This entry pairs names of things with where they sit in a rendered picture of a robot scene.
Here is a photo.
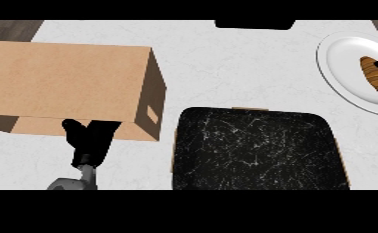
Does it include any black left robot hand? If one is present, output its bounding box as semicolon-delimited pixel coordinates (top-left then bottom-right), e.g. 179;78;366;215
60;118;124;169

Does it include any black marbled tray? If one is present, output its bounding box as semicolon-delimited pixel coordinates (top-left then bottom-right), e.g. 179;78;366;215
171;106;351;191

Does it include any white round plate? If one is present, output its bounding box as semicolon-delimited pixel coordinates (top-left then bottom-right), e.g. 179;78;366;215
314;31;378;115

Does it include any brown croissant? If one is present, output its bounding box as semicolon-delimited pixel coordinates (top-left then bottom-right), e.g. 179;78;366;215
359;55;378;92

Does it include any brown cardboard box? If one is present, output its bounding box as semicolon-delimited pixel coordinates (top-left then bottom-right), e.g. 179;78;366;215
0;40;168;142

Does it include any black appliance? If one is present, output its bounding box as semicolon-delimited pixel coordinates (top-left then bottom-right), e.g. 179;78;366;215
214;20;297;31

